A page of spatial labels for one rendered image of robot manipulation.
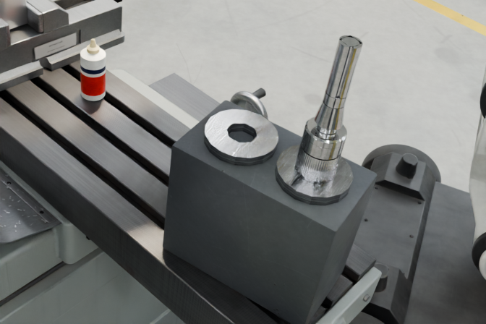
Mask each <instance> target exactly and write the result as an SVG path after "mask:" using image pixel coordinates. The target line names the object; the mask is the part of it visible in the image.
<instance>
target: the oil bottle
mask: <svg viewBox="0 0 486 324"><path fill-rule="evenodd" d="M80 80H81V96H82V97H83V98H84V99H86V100H88V101H99V100H100V99H102V98H103V97H104V96H105V94H106V52H105V51H104V50H103V49H101V48H99V46H98V45H96V42H95V39H91V42H90V45H88V46H87V48H84V49H83V50H81V52H80Z"/></svg>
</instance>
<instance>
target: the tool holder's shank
mask: <svg viewBox="0 0 486 324"><path fill-rule="evenodd" d="M362 45H363V43H362V41H361V40H360V39H358V38H357V37H355V36H352V35H342V36H341V37H340V38H339V40H338V45H337V48H336V52H335V56H334V59H333V63H332V67H331V72H330V74H329V78H328V83H327V85H326V89H325V94H324V96H323V100H322V102H321V104H320V106H319V109H318V110H317V113H316V115H315V123H316V124H317V129H318V130H319V131H321V132H322V133H324V134H328V135H330V134H333V133H335V132H336V131H337V129H340V128H342V126H343V122H344V109H345V103H346V99H347V96H348V94H349V89H350V87H351V82H352V79H353V76H354V72H355V69H356V66H357V62H358V59H359V55H360V52H361V50H362Z"/></svg>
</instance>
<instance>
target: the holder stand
mask: <svg viewBox="0 0 486 324"><path fill-rule="evenodd" d="M301 141H302V137H301V136H299V135H297V134H295V133H293V132H291V131H289V130H287V129H285V128H283V127H281V126H279V125H277V124H274V123H273V122H271V121H269V120H267V119H266V118H265V117H263V116H261V115H259V114H256V113H253V112H251V111H248V110H247V109H245V108H242V107H240V106H238V105H236V104H234V103H232V102H230V101H227V100H225V101H223V102H222V103H221V104H220V105H219V106H217V107H216V108H215V109H214V110H212V111H211V112H210V113H209V114H208V115H207V116H206V117H205V118H204V119H202V120H201V121H200V122H199V123H197V124H196V125H195V126H194V127H193V128H191V130H190V131H188V132H187V133H186V134H185V135H184V136H182V137H181V138H180V139H179V140H177V141H176V142H175V143H174V144H173V146H172V150H171V165H170V173H169V188H168V195H167V203H166V218H165V226H164V234H163V248H164V249H166V250H168V251H169V252H171V253H173V254H174V255H176V256H177V257H180V258H181V259H183V260H185V261H186V262H188V263H189V264H191V265H193V266H195V267H196V268H198V269H200V270H201V271H203V272H205V273H207V274H208V275H209V276H212V277H213V278H215V279H217V280H218V281H220V282H221V283H223V284H225V285H227V286H228V287H230V288H232V289H233V290H235V291H237V292H239V293H240V294H242V295H244V296H245V297H247V298H248V299H251V300H252V301H253V302H256V303H257V304H259V305H260V306H262V307H264V308H265V309H267V310H269V311H271V312H272V313H274V314H276V315H277V316H279V317H281V318H283V319H284V320H286V321H288V322H289V323H291V324H308V323H309V322H310V321H311V319H312V317H313V316H314V314H315V313H316V312H317V310H318V308H319V307H320V305H321V304H322V303H323V301H324V299H325V298H326V296H327V295H328V293H329V291H330V290H331V289H332V287H333V285H334V284H335V282H336V281H337V280H338V278H339V276H340V275H341V274H342V272H343V270H344V267H345V264H346V261H347V259H348V256H349V253H350V251H351V247H352V245H353V243H354V239H355V236H356V235H357V231H358V228H359V225H360V223H361V220H362V217H363V215H364V212H365V209H366V207H367V204H368V201H369V198H370V195H371V193H372V189H373V187H374V185H375V181H376V179H377V174H376V173H375V172H373V171H371V170H369V169H366V168H365V167H363V166H360V165H359V164H357V163H355V162H353V161H350V160H349V159H346V158H344V157H342V156H341V157H340V160H339V162H338V167H337V169H336V173H335V176H334V178H333V179H332V180H330V181H329V182H326V183H321V184H318V183H313V182H309V181H307V180H305V179H303V178H302V177H301V176H300V175H298V173H297V171H296V169H295V163H296V160H297V155H298V152H299V146H300V143H301Z"/></svg>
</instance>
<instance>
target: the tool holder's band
mask: <svg viewBox="0 0 486 324"><path fill-rule="evenodd" d="M304 136H305V137H306V138H307V139H308V140H309V141H310V142H311V143H312V144H313V145H316V146H318V147H320V148H327V149H333V148H338V147H341V146H342V145H343V144H344V143H345V141H346V136H347V130H346V128H345V126H344V125H343V126H342V128H340V129H337V131H336V132H335V133H333V134H330V135H328V134H324V133H322V132H321V131H319V130H318V129H317V124H316V123H315V117H312V118H310V119H308V120H307V122H306V124H305V127H304Z"/></svg>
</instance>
